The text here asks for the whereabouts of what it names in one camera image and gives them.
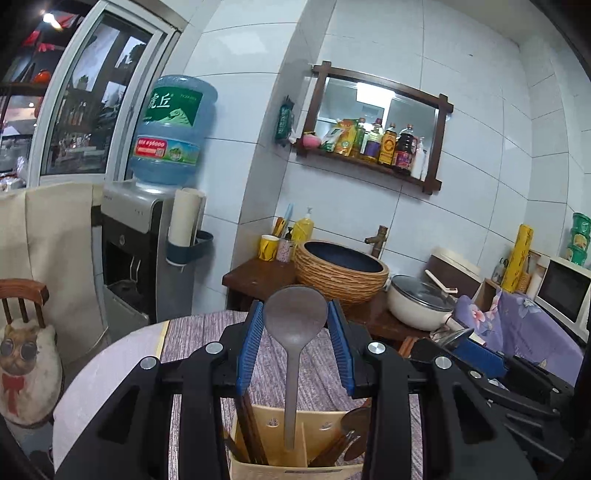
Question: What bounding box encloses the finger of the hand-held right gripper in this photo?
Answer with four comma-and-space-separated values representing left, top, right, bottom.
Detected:
450, 340, 509, 380
410, 337, 467, 370

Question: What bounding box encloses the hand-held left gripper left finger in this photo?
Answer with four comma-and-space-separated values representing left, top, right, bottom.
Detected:
54, 300, 267, 480

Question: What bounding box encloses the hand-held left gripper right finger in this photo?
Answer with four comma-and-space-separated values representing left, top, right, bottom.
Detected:
326, 300, 539, 480

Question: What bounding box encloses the wooden spoon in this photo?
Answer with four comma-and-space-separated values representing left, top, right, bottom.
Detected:
340, 405, 373, 463

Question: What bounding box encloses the cream plastic utensil holder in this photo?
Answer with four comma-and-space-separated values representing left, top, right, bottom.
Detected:
228, 403, 370, 480

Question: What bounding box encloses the purple striped tablecloth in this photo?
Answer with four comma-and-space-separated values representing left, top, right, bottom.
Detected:
159, 309, 424, 480

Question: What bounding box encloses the white pot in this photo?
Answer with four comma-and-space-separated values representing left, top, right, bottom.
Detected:
386, 274, 474, 333

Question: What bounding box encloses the purple floral cloth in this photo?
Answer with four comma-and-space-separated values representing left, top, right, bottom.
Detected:
452, 288, 585, 389

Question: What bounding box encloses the glass pot lid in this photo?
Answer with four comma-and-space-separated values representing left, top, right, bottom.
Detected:
390, 275, 456, 313

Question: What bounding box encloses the wooden box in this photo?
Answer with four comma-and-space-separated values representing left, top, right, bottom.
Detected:
473, 276, 502, 313

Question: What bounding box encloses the white rice spoon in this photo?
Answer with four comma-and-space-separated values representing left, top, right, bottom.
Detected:
424, 270, 459, 295

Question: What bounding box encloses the woven basin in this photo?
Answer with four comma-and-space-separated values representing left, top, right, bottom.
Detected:
294, 239, 390, 306

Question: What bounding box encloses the wooden counter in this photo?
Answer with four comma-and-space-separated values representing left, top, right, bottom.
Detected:
222, 256, 433, 345

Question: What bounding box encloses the white microwave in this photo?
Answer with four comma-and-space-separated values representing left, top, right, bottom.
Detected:
533, 256, 591, 345

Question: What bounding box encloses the yellow cup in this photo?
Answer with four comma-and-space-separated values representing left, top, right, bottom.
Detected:
259, 234, 280, 263

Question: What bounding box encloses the yellow roll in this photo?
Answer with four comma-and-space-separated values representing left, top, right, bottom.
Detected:
501, 223, 534, 293

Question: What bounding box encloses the blue roll holder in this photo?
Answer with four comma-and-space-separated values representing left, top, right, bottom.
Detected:
165, 229, 215, 269

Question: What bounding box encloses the bronze faucet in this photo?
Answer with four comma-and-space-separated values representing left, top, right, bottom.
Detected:
364, 224, 390, 260

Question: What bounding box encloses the yellow soap dispenser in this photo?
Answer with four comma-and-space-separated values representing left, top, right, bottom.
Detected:
290, 206, 316, 246

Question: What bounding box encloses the grey water dispenser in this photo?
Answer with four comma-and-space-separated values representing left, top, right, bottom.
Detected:
100, 179, 204, 329

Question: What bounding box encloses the green cup stack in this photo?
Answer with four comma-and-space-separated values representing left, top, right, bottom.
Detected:
565, 212, 591, 268

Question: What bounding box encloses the white bottle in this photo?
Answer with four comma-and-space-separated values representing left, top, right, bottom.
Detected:
412, 138, 428, 180

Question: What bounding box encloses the dark sauce bottle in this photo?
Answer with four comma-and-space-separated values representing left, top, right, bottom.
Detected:
393, 124, 419, 175

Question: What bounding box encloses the yellow oil bottle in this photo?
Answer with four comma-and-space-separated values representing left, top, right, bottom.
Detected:
378, 123, 399, 166

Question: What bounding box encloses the purple label bottle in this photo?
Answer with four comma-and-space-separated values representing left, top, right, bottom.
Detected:
364, 119, 384, 160

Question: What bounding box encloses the yellow packet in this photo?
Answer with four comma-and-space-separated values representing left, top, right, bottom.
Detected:
333, 119, 359, 157

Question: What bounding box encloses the white green packet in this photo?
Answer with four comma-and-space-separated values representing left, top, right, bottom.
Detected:
320, 120, 343, 152

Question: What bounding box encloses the pug print cushion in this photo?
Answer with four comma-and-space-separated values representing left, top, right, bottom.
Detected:
0, 322, 64, 428

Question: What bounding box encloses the beige cloth cover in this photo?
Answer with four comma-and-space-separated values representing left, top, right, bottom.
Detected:
0, 182, 112, 366

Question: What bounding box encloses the wooden chair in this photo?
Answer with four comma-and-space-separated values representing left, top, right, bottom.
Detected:
0, 279, 51, 331

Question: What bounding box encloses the blue water jug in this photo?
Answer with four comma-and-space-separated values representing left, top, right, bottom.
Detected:
128, 74, 219, 188

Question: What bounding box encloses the green hanging packet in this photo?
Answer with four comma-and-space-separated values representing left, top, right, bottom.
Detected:
275, 96, 297, 144

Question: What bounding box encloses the wooden framed mirror shelf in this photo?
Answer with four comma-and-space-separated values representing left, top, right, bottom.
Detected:
295, 60, 454, 196

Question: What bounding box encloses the sliding glass window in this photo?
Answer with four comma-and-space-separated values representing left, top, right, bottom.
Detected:
27, 0, 182, 186

